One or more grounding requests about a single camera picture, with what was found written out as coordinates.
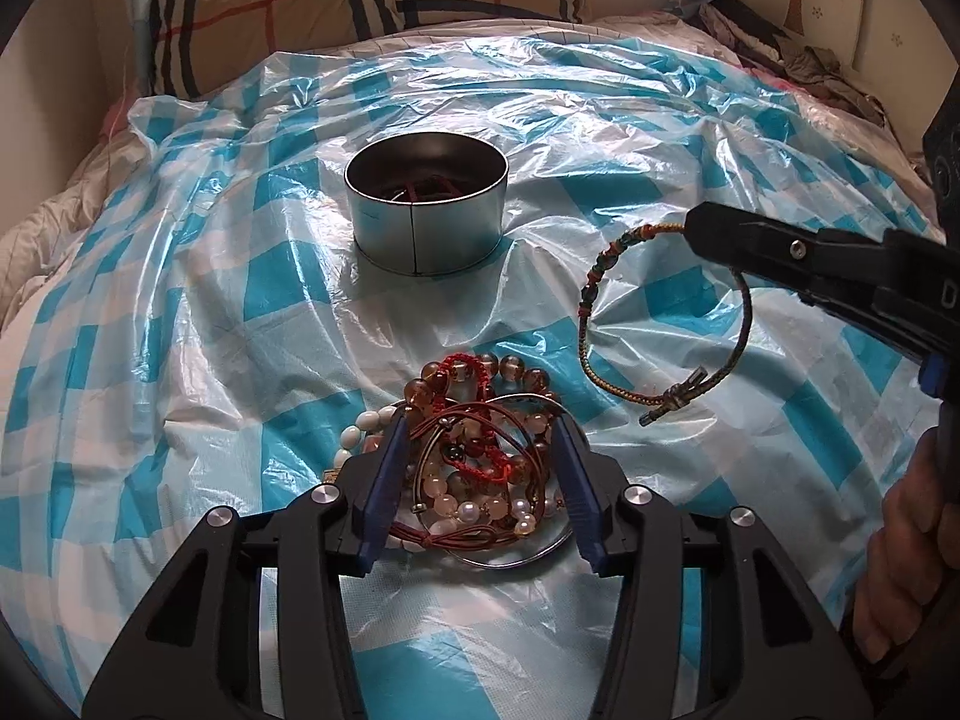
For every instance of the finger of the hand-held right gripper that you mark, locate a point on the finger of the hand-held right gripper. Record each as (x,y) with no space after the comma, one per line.
(765,244)

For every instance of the beige plaid pillow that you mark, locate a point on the beige plaid pillow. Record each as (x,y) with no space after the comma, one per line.
(300,7)

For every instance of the person's right hand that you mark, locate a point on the person's right hand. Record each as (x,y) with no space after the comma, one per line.
(900,562)

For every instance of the blue checkered plastic sheet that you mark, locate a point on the blue checkered plastic sheet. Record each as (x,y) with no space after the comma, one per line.
(225,315)

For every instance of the pile of dark clothes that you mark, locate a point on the pile of dark clothes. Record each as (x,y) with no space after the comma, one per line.
(817,67)

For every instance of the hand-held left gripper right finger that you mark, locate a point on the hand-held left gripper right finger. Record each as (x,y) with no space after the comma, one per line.
(581,487)

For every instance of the round metal tin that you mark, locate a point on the round metal tin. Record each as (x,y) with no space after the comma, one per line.
(420,232)

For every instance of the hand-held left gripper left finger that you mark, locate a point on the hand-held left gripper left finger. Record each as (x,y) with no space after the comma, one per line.
(379,484)

